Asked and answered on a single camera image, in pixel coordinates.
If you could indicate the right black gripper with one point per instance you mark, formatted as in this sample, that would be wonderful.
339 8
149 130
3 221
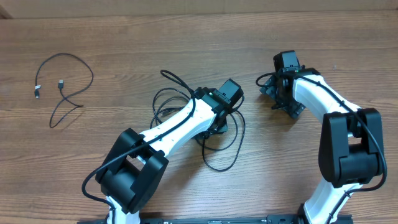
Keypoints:
277 92

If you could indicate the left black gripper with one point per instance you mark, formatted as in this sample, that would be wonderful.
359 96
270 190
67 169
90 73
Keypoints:
216 130

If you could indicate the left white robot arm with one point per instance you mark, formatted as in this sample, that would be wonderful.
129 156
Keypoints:
136 162

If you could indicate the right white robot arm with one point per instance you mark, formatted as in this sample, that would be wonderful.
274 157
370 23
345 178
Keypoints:
351 151

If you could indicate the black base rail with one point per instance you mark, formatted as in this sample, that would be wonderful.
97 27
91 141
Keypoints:
217 220

